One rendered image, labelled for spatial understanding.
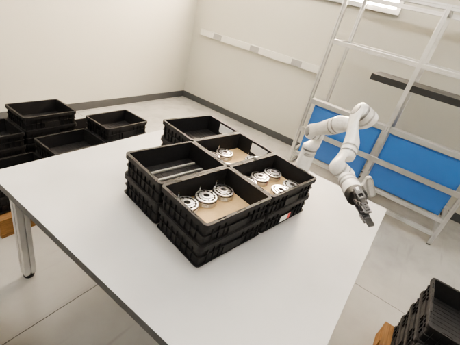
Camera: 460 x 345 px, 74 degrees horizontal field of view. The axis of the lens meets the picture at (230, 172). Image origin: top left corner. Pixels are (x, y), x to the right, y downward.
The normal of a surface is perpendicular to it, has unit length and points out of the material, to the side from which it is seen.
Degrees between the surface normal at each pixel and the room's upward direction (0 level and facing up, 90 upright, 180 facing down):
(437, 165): 90
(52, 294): 0
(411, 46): 90
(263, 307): 0
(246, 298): 0
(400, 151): 90
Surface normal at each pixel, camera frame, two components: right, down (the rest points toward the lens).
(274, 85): -0.57, 0.29
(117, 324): 0.22, -0.85
